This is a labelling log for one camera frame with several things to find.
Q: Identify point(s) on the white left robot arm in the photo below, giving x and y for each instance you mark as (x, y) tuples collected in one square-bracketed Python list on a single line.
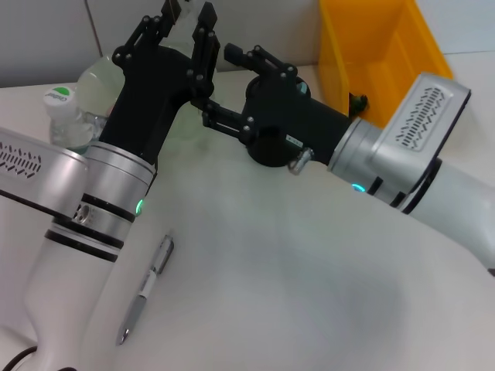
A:
[(77, 290)]

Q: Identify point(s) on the green plastic wrapper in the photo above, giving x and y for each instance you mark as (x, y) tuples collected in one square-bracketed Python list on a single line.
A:
[(357, 103)]

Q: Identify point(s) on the yellow plastic bin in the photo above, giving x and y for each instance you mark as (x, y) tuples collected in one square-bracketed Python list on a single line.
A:
[(371, 38)]

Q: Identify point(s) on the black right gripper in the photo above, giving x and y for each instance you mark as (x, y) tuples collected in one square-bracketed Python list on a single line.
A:
[(294, 116)]

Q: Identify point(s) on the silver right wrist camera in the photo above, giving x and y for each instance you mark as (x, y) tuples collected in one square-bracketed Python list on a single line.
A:
[(425, 116)]

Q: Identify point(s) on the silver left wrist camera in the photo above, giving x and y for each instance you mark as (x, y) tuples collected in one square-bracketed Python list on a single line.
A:
[(35, 174)]

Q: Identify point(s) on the clear green-label water bottle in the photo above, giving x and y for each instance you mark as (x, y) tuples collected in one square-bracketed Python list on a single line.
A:
[(65, 120)]

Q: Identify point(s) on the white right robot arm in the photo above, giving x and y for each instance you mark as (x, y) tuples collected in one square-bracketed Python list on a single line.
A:
[(456, 216)]

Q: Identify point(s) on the black mesh pen holder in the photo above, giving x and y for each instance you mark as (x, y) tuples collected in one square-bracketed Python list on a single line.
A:
[(270, 158)]

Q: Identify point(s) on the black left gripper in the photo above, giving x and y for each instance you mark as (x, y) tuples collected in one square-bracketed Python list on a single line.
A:
[(147, 104)]

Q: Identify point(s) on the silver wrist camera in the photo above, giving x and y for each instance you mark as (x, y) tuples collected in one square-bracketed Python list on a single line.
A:
[(425, 116), (35, 174)]

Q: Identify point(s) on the grey clear ballpoint pen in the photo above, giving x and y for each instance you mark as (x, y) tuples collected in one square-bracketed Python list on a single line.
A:
[(154, 266)]

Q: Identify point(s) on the pale green wavy bowl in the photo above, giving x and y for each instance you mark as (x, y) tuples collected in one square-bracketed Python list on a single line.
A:
[(93, 81)]

